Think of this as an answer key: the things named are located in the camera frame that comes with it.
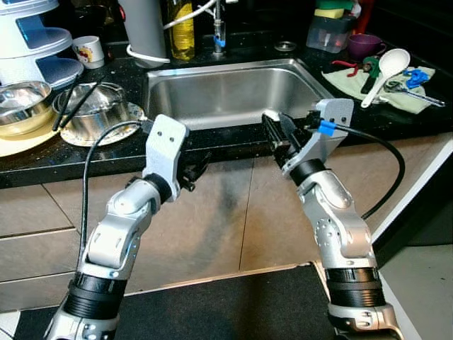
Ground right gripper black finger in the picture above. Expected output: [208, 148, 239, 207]
[280, 113, 304, 146]
[262, 111, 282, 153]

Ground green black kitchen tool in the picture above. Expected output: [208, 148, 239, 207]
[360, 57, 384, 95]

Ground grey sink cabinet door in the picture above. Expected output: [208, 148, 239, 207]
[239, 135, 453, 273]
[42, 152, 253, 295]

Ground stainless steel sink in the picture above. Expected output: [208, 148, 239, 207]
[142, 58, 335, 132]

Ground pale green cloth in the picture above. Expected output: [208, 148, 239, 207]
[322, 60, 436, 114]

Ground patterned white plate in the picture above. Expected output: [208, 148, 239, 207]
[62, 101, 147, 147]

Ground clear plastic container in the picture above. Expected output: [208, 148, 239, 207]
[306, 16, 355, 54]

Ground steel pot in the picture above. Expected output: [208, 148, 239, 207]
[53, 81, 132, 140]

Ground purple cup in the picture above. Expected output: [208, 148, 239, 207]
[347, 33, 386, 61]

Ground white rice spoon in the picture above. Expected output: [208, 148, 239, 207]
[360, 48, 411, 109]

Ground yellow green sponge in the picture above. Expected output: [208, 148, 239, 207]
[315, 2, 358, 21]

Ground black chopstick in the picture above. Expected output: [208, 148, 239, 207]
[67, 73, 108, 118]
[52, 73, 80, 133]

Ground yellow liquid bottle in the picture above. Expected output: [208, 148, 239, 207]
[168, 0, 197, 62]

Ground metal utensil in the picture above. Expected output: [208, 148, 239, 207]
[386, 80, 447, 108]

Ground red yellow packet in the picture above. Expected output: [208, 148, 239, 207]
[350, 0, 376, 36]

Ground black floor mat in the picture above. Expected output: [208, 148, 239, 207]
[14, 262, 386, 340]

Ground small blue plastic item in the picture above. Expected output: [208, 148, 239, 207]
[403, 67, 431, 89]

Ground grey cylindrical water purifier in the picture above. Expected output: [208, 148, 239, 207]
[117, 0, 172, 68]

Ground black white-edged end panel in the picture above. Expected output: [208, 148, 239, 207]
[368, 135, 453, 266]

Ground white printed mug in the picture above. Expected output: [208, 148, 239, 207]
[72, 35, 105, 70]

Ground grey cabinet drawer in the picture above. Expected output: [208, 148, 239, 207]
[0, 273, 79, 312]
[0, 181, 79, 239]
[0, 227, 86, 284]

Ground steel bowl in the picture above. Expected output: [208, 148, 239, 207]
[0, 80, 54, 128]

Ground white tiered dish rack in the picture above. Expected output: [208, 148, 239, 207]
[0, 0, 86, 89]

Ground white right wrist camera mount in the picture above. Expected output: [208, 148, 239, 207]
[282, 98, 355, 176]

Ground black blue-taped right arm cable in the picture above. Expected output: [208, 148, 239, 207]
[308, 119, 408, 220]

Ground red handled tool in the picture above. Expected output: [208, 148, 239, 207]
[331, 60, 365, 77]

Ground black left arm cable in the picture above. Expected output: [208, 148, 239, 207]
[76, 119, 153, 273]

